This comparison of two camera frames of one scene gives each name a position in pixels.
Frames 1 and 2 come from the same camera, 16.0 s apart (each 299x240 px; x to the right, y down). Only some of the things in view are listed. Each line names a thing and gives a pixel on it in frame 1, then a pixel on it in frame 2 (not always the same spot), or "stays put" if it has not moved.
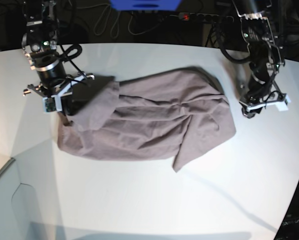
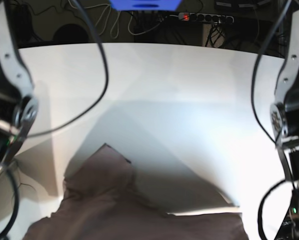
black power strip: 205,17 stays put
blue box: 145,5 stays put
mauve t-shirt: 178,113 to 101,201
